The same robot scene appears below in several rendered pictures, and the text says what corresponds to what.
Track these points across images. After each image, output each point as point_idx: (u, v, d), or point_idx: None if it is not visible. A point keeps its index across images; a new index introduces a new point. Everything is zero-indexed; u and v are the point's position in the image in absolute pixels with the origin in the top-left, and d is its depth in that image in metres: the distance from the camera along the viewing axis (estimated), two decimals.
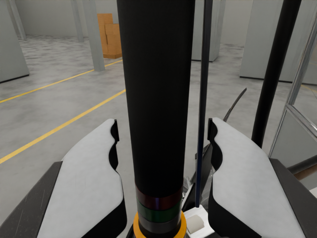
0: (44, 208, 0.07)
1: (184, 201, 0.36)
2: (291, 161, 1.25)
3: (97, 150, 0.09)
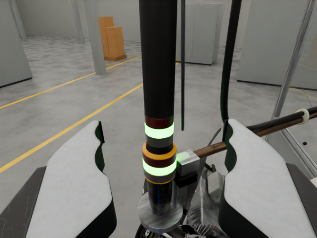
0: (29, 216, 0.06)
1: None
2: None
3: (83, 153, 0.09)
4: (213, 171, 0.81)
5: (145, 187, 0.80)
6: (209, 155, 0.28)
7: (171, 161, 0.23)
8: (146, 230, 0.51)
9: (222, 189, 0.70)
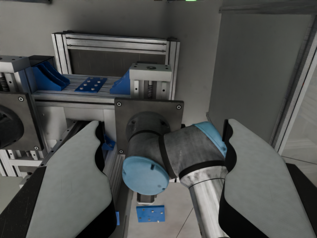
0: (29, 216, 0.06)
1: None
2: None
3: (83, 153, 0.09)
4: None
5: None
6: None
7: None
8: None
9: None
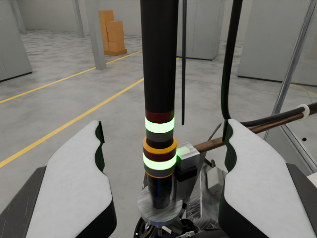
0: (29, 216, 0.06)
1: None
2: None
3: (83, 153, 0.09)
4: (213, 166, 0.81)
5: None
6: (209, 150, 0.28)
7: (171, 155, 0.23)
8: (147, 223, 0.51)
9: (221, 183, 0.71)
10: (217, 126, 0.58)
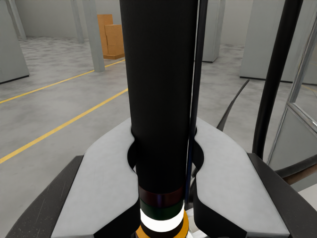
0: (63, 199, 0.07)
1: None
2: (292, 159, 1.24)
3: (117, 148, 0.09)
4: None
5: None
6: None
7: None
8: None
9: None
10: (242, 86, 0.40)
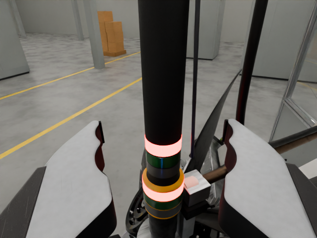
0: (29, 216, 0.06)
1: None
2: (287, 152, 1.29)
3: (83, 153, 0.09)
4: None
5: None
6: (221, 179, 0.24)
7: (178, 193, 0.19)
8: None
9: None
10: None
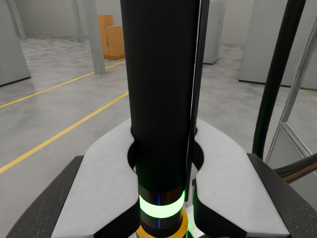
0: (63, 199, 0.07)
1: None
2: None
3: (117, 148, 0.09)
4: None
5: None
6: None
7: None
8: None
9: None
10: None
